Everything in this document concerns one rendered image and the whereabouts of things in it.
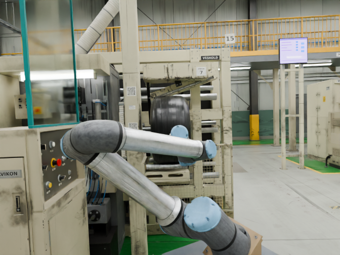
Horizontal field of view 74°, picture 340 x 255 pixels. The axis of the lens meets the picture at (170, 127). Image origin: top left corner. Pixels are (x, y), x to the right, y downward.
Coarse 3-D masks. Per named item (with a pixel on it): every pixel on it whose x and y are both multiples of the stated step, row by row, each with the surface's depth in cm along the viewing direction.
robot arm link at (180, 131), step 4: (176, 128) 119; (180, 128) 119; (184, 128) 119; (172, 132) 119; (176, 132) 118; (180, 132) 118; (184, 132) 118; (176, 136) 118; (180, 136) 118; (184, 136) 118; (188, 136) 123
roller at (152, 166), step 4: (148, 164) 178; (152, 164) 178; (156, 164) 178; (160, 164) 178; (164, 164) 178; (168, 164) 178; (172, 164) 178; (176, 164) 178; (148, 168) 177; (152, 168) 177; (156, 168) 178; (160, 168) 178; (164, 168) 178; (168, 168) 178; (172, 168) 179; (176, 168) 179
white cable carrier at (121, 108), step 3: (120, 102) 182; (123, 102) 187; (120, 105) 183; (123, 105) 187; (120, 108) 183; (123, 108) 184; (120, 111) 184; (120, 114) 183; (123, 114) 183; (123, 117) 187; (120, 120) 183; (123, 120) 183; (123, 123) 183; (123, 126) 184; (123, 150) 185; (123, 153) 185; (123, 156) 185
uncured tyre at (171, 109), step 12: (168, 96) 183; (180, 96) 184; (156, 108) 169; (168, 108) 168; (180, 108) 168; (156, 120) 165; (168, 120) 164; (180, 120) 164; (156, 132) 164; (168, 132) 163; (156, 156) 173; (168, 156) 171
